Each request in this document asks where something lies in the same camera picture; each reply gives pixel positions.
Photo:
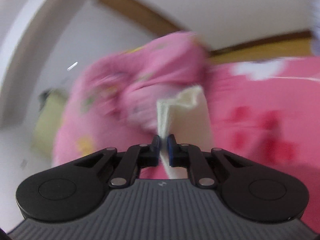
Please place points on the white fleece garment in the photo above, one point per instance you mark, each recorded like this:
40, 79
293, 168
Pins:
185, 116

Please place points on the pink carrot print quilt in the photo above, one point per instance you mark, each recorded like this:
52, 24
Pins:
113, 103

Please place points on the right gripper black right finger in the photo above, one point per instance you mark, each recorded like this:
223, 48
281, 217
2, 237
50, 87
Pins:
249, 189

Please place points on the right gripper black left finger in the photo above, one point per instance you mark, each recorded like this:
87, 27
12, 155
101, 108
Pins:
75, 189

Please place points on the brown wooden door frame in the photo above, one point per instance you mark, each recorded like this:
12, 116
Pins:
159, 25

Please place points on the pink floral bed sheet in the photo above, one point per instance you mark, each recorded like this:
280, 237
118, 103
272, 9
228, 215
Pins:
268, 111

